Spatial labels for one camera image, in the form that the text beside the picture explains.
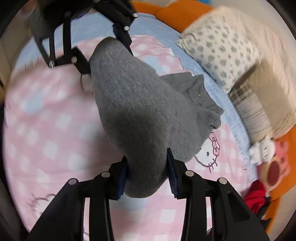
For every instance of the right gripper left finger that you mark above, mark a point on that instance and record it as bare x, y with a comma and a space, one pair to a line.
63, 218

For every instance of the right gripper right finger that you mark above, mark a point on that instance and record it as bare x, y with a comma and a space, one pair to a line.
214, 210

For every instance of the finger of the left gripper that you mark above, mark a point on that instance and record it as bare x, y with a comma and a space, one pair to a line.
43, 33
121, 14

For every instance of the grey zip-up sweatshirt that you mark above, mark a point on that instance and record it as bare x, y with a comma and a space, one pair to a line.
144, 114

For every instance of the red garment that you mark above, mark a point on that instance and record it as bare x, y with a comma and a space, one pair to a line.
255, 198

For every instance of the light blue bed sheet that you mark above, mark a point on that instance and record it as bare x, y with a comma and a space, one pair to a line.
95, 25

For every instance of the pink strawberry bear plush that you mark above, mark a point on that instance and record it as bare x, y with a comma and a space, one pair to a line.
271, 174

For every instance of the small white lamb plush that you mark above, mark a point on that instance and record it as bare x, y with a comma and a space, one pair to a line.
262, 152

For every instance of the pink checkered Hello Kitty blanket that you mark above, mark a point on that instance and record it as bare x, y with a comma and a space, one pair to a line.
53, 132

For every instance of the blue floral white pillow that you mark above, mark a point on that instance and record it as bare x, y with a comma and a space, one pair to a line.
222, 51

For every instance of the beige patchwork pillow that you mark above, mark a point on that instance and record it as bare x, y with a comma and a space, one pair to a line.
264, 102

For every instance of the large pink striped pillow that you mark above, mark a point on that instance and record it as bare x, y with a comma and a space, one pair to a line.
272, 45

